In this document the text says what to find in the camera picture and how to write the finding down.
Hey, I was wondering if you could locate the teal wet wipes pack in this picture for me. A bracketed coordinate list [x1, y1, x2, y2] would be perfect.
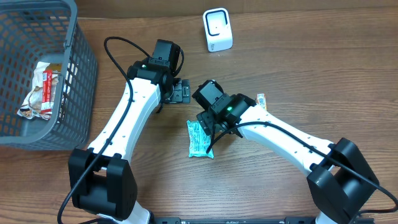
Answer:
[187, 120, 214, 159]

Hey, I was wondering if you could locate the orange tissue pack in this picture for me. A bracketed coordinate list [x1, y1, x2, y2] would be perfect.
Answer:
[256, 93, 267, 110]

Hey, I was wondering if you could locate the white snack bag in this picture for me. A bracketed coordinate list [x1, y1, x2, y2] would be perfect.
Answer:
[17, 62, 62, 120]

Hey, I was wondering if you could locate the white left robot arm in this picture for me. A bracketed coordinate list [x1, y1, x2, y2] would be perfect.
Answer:
[57, 39, 190, 223]

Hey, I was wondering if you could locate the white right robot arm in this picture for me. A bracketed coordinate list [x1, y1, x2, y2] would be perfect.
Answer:
[192, 80, 379, 223]

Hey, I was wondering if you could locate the white barcode scanner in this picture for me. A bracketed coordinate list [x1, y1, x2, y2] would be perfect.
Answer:
[203, 7, 233, 52]

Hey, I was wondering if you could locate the grey plastic basket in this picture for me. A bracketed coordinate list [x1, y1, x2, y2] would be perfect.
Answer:
[1, 0, 98, 151]

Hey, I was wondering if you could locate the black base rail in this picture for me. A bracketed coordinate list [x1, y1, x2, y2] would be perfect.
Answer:
[150, 217, 315, 224]

